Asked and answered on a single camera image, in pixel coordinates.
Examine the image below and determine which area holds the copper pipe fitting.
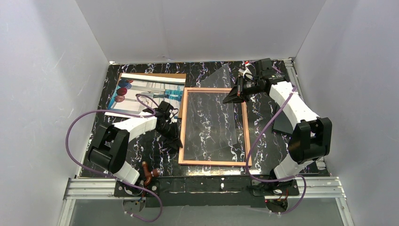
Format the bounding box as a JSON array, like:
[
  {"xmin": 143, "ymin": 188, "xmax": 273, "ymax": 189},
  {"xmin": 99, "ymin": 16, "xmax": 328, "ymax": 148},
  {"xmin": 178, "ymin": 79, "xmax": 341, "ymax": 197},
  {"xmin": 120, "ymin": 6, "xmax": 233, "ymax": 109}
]
[{"xmin": 142, "ymin": 161, "xmax": 160, "ymax": 187}]

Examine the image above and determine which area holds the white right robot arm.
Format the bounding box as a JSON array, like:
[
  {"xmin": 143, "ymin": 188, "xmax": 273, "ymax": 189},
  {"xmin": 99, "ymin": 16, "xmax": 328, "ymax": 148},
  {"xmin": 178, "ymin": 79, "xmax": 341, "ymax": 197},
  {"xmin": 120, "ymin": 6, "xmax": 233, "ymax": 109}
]
[{"xmin": 223, "ymin": 73, "xmax": 332, "ymax": 183}]

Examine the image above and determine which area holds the aluminium front rail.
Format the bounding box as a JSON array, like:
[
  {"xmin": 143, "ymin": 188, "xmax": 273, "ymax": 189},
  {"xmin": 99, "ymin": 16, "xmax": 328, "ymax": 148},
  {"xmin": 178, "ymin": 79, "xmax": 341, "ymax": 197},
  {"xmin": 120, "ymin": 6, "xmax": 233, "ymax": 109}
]
[{"xmin": 58, "ymin": 177, "xmax": 354, "ymax": 226}]

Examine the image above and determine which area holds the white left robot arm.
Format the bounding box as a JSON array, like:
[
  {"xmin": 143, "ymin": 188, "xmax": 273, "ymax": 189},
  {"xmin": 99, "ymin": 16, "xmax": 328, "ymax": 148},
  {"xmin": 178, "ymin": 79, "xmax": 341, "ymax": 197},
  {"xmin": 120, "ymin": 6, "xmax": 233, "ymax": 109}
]
[{"xmin": 88, "ymin": 112, "xmax": 183, "ymax": 185}]

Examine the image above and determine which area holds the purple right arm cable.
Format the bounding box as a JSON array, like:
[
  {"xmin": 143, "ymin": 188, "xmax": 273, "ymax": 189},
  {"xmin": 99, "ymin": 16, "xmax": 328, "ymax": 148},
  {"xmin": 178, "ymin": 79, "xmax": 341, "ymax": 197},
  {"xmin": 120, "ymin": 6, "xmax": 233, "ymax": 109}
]
[{"xmin": 244, "ymin": 64, "xmax": 307, "ymax": 215}]

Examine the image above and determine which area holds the printed photo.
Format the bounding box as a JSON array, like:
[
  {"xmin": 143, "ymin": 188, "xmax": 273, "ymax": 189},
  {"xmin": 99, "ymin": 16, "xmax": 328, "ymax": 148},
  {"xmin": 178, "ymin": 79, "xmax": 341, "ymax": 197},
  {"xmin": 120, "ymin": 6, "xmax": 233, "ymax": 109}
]
[{"xmin": 104, "ymin": 73, "xmax": 186, "ymax": 119}]

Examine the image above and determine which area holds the aluminium rail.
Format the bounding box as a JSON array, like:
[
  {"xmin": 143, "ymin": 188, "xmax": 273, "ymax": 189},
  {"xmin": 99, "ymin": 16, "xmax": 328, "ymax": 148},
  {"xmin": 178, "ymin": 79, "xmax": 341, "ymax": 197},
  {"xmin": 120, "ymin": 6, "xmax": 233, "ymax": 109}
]
[
  {"xmin": 283, "ymin": 60, "xmax": 325, "ymax": 168},
  {"xmin": 58, "ymin": 177, "xmax": 354, "ymax": 226}
]

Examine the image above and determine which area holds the aluminium right side rail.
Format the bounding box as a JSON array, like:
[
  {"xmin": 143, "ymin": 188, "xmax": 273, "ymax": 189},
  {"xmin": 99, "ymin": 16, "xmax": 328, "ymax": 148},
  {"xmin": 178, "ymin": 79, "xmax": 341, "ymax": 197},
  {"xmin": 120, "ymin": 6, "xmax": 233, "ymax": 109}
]
[{"xmin": 283, "ymin": 60, "xmax": 325, "ymax": 168}]

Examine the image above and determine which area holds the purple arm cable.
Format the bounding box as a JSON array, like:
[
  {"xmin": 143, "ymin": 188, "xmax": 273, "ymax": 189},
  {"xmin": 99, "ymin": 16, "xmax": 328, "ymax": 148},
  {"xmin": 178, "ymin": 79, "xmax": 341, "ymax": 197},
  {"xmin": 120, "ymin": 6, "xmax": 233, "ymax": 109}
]
[
  {"xmin": 244, "ymin": 64, "xmax": 307, "ymax": 215},
  {"xmin": 65, "ymin": 93, "xmax": 163, "ymax": 223}
]

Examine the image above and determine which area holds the brown backing board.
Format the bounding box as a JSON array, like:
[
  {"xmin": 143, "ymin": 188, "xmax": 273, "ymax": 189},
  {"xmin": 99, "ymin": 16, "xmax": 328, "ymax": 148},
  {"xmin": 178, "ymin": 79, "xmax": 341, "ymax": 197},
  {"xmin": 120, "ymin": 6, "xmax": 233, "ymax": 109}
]
[{"xmin": 120, "ymin": 73, "xmax": 187, "ymax": 119}]

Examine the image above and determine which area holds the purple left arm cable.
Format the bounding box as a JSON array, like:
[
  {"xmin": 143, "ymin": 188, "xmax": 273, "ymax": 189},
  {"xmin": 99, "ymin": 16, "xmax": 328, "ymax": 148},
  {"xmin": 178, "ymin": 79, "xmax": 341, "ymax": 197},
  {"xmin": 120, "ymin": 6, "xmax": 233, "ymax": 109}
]
[{"xmin": 65, "ymin": 93, "xmax": 163, "ymax": 223}]

